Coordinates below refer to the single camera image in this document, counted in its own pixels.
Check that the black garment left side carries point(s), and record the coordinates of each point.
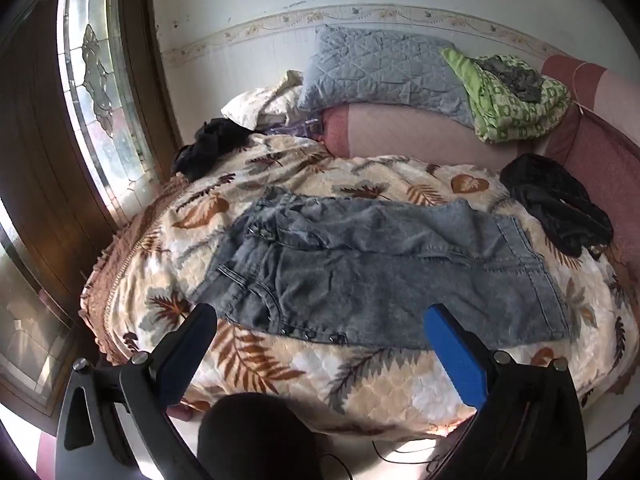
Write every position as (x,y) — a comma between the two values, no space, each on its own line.
(216,138)

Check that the cream pillow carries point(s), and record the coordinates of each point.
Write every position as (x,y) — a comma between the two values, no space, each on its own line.
(268,107)

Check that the green patterned folded blanket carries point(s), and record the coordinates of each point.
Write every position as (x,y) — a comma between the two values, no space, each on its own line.
(498,115)

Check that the stained glass wooden door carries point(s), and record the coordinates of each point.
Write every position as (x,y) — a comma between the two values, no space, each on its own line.
(87,139)

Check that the pink padded headboard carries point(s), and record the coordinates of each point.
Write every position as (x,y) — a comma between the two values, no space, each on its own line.
(579,114)

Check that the purple package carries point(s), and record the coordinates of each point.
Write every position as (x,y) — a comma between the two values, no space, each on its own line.
(310,128)

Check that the black garment right side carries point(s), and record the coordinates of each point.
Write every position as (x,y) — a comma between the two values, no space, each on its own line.
(559,202)

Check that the black garment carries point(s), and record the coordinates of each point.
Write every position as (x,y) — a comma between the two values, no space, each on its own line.
(216,138)
(559,202)

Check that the dark grey crumpled cloth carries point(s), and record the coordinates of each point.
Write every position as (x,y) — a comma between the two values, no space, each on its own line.
(524,82)

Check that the grey quilted pillow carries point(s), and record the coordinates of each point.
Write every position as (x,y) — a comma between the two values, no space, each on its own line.
(363,65)

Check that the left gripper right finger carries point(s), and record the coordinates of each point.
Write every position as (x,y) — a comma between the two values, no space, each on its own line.
(527,422)

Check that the grey washed denim pants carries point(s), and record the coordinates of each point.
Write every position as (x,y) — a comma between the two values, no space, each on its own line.
(337,270)

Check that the leaf pattern quilted bedspread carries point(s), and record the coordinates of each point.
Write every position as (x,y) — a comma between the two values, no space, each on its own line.
(144,285)

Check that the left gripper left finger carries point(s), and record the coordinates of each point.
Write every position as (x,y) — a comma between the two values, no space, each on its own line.
(91,444)

